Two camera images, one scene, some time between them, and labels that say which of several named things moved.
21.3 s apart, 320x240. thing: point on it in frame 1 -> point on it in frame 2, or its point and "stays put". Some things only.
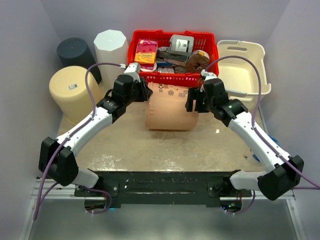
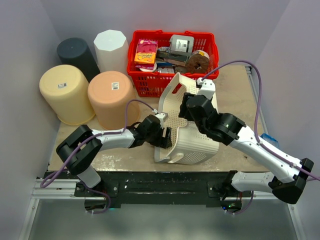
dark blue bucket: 75,51 stays put
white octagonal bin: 111,46 stays put
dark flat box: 166,56 stays put
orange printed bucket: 166,109 -> 109,93
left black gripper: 144,89 -> 163,138
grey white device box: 181,44 stays put
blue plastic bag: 274,140 stays put
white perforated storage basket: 240,77 -> 190,144
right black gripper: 197,100 stays put
